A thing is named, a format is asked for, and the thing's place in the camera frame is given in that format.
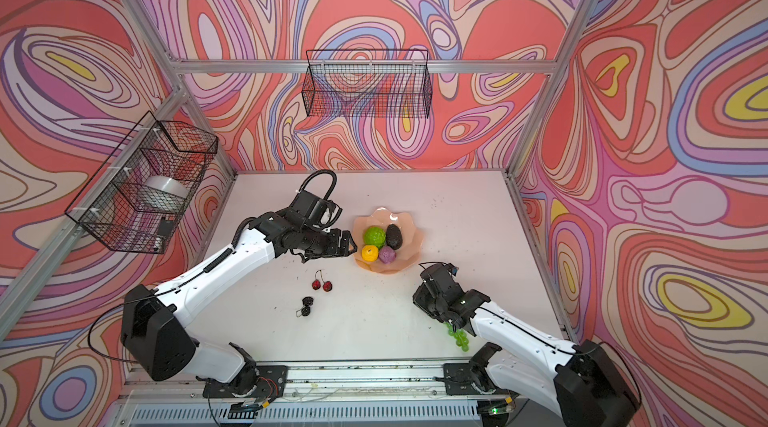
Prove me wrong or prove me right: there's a left black wire basket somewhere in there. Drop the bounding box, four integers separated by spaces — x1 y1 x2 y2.
65 113 219 255

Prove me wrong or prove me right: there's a dark fake avocado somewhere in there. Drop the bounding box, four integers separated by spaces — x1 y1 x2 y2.
385 224 403 251

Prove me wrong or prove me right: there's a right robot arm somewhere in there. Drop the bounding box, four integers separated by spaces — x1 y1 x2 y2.
413 262 642 426

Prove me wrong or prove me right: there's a red fake cherry pair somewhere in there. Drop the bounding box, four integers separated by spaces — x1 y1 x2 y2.
311 270 333 292

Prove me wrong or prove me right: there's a white roll in basket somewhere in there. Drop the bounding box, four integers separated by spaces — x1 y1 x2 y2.
139 176 189 213

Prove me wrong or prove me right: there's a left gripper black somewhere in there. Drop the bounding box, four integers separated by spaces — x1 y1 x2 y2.
298 228 360 260

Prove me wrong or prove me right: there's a bumpy green fake fruit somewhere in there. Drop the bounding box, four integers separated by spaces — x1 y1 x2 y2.
363 226 386 249

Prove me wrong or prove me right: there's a back black wire basket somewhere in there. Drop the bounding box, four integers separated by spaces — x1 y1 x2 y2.
301 48 433 120

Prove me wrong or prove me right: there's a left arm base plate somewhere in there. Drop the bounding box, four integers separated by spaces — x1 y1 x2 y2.
203 365 289 401

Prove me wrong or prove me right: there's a pink scalloped fruit bowl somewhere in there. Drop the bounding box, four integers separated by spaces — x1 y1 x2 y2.
352 208 425 275

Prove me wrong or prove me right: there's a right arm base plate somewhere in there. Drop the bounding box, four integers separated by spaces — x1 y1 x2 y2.
435 362 519 399

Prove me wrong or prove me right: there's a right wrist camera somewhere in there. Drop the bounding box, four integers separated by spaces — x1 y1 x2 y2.
423 262 458 283

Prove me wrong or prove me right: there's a black wire basket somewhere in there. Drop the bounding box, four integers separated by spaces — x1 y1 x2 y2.
301 48 433 120
65 113 219 255

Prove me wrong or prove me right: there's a green fake grape bunch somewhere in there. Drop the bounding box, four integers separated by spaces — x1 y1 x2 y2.
445 323 469 352

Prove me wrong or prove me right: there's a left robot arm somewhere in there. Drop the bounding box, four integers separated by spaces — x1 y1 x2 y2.
120 171 357 396

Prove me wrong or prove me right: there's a purple fake fruit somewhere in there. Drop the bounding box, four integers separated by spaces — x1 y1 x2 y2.
378 245 397 265

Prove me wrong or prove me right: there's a yellow fake pear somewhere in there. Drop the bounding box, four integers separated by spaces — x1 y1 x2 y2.
361 245 380 263

